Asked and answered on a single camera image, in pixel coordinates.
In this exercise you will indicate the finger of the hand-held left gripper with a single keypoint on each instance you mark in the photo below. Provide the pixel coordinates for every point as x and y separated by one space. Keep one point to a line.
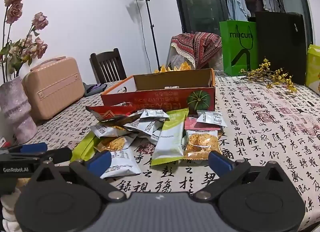
32 147
58 154

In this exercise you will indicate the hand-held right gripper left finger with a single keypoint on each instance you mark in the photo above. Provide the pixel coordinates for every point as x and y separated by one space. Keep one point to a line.
100 162

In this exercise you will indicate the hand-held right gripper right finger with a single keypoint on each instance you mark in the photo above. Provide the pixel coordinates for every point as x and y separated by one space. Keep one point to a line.
219 162

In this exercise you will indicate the pile of silver snack packets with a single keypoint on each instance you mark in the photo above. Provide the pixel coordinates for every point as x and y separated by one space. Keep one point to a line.
121 164

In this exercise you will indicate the lime green snack packet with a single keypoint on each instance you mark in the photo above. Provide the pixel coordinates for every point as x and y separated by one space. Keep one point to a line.
83 148

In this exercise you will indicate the clear cracker snack packet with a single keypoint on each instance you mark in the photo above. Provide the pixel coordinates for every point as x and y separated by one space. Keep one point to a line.
113 143
201 144

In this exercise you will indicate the pink snack packet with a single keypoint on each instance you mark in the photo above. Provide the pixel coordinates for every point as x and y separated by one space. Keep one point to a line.
192 123

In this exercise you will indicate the red chevron snack packet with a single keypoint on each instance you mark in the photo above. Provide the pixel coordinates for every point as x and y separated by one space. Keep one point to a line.
110 114

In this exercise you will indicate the green white long snack packet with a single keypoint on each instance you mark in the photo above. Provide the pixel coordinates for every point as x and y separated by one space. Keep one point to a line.
170 137

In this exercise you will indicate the orange cardboard box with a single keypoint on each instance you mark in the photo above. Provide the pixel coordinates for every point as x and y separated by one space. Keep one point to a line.
160 98

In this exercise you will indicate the red white small packet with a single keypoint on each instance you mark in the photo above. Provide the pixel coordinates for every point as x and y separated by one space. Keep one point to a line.
3 143

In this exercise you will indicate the glittery pink vase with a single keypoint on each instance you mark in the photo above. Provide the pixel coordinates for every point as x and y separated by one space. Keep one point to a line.
17 112

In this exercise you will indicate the calligraphy printed tablecloth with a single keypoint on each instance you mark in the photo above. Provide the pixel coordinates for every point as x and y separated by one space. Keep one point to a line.
262 134

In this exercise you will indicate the pink vanity case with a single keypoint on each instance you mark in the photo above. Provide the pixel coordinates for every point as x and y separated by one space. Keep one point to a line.
55 89

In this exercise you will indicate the grey purple pouch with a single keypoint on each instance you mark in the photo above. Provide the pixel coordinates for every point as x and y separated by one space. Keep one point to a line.
95 89

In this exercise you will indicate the dark wooden chair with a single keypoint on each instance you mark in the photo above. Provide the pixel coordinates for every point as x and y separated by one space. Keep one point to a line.
107 67

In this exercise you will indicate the orange paper flowers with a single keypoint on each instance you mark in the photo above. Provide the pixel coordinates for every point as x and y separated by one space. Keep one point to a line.
185 66

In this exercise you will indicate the yellow flower branch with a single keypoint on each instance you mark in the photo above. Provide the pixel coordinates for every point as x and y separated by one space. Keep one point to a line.
266 66

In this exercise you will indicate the green paper bag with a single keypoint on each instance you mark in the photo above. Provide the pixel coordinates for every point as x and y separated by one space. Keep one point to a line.
232 54

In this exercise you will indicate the red patterned cloth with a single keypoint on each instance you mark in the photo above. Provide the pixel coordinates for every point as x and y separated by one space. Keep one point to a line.
200 47

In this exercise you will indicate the black paper bag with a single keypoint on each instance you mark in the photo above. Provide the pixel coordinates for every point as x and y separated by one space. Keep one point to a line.
280 47

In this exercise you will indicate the light green carton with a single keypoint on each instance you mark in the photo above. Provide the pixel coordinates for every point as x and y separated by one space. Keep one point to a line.
313 69

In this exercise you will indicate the dried pink roses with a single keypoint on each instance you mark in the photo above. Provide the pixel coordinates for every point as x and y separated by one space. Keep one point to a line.
15 9

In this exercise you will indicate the dark framed glass door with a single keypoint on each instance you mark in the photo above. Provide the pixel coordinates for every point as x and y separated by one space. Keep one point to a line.
200 4

